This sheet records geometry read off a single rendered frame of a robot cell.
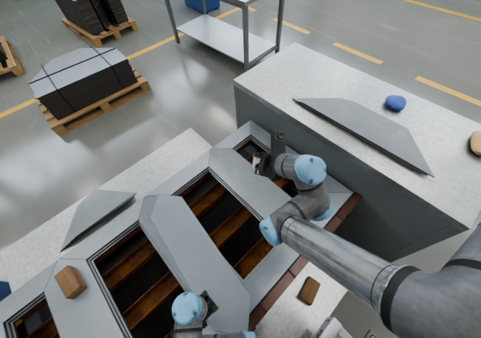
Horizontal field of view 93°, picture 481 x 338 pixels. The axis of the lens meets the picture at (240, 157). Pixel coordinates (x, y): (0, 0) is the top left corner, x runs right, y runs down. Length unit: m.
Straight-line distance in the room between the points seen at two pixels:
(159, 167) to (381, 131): 1.24
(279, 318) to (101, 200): 1.09
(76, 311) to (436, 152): 1.68
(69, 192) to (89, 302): 1.67
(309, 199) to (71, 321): 1.04
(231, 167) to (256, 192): 0.21
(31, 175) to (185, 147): 1.99
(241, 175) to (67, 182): 2.02
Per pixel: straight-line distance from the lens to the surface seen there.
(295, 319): 1.26
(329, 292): 1.30
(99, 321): 1.23
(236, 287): 1.08
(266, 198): 1.19
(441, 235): 1.31
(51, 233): 1.62
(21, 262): 1.65
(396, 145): 1.27
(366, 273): 0.44
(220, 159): 1.33
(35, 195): 2.99
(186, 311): 0.74
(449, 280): 0.40
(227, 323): 1.08
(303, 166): 0.60
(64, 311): 1.31
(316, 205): 0.66
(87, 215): 1.50
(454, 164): 1.37
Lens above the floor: 1.93
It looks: 54 degrees down
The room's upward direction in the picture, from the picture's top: 4 degrees counter-clockwise
